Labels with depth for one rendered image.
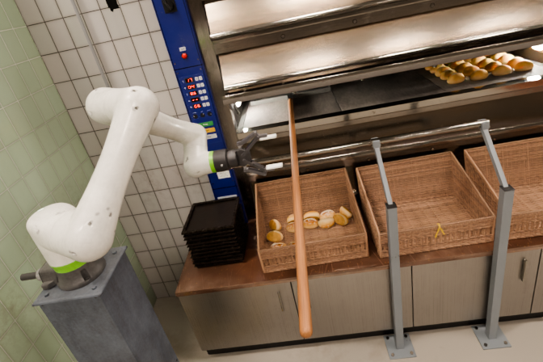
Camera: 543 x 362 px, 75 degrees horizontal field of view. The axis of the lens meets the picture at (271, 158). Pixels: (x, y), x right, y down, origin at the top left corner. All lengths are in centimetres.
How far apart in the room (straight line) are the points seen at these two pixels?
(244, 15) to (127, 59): 66
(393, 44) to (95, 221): 156
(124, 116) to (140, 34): 96
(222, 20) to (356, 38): 68
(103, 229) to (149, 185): 129
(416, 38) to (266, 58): 76
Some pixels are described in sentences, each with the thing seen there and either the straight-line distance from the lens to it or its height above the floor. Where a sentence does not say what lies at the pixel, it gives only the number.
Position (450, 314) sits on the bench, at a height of 16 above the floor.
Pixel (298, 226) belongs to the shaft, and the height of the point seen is 120.
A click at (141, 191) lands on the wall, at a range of 238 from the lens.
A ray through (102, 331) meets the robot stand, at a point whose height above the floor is 104.
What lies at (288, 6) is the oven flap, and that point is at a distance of 188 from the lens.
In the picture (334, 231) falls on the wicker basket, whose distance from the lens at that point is 209.
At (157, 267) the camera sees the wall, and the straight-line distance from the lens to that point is 274.
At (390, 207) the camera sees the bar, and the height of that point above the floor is 95.
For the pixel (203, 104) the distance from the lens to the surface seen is 199.
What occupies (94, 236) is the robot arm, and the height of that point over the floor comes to 141.
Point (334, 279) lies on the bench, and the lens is 192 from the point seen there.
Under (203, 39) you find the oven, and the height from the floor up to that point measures 172.
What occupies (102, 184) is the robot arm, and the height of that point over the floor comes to 151.
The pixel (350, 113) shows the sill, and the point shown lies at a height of 118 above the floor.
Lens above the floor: 191
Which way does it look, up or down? 26 degrees down
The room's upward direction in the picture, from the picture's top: 13 degrees counter-clockwise
